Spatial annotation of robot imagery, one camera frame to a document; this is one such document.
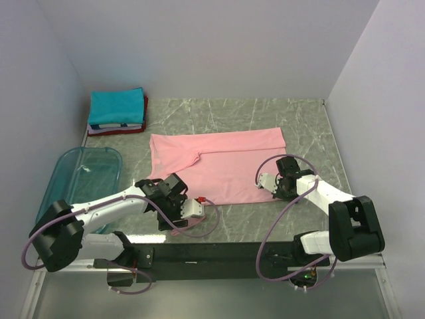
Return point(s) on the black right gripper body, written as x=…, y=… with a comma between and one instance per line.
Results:
x=281, y=192

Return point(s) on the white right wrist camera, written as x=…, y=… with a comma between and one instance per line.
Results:
x=267, y=181

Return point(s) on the folded white t shirt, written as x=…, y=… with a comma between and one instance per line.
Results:
x=130, y=127

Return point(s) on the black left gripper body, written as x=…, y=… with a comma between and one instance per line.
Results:
x=172, y=209

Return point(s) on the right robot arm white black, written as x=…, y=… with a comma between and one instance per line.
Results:
x=353, y=226

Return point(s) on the aluminium extrusion rail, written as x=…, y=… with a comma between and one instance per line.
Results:
x=367, y=262

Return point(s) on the folded dark red t shirt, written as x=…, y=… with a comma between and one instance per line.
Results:
x=144, y=123

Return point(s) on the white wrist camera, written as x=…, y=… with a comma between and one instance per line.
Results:
x=191, y=208
x=267, y=181

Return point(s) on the pink t shirt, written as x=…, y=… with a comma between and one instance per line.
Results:
x=219, y=166

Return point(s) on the folded navy t shirt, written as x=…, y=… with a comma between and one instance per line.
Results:
x=107, y=126

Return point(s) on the folded teal t shirt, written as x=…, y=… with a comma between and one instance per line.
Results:
x=117, y=107

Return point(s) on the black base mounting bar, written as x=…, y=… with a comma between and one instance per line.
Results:
x=205, y=261

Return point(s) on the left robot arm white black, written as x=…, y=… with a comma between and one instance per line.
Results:
x=66, y=233

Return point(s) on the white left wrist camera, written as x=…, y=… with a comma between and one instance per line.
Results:
x=191, y=208

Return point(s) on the teal transparent plastic bin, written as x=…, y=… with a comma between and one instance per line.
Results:
x=82, y=175

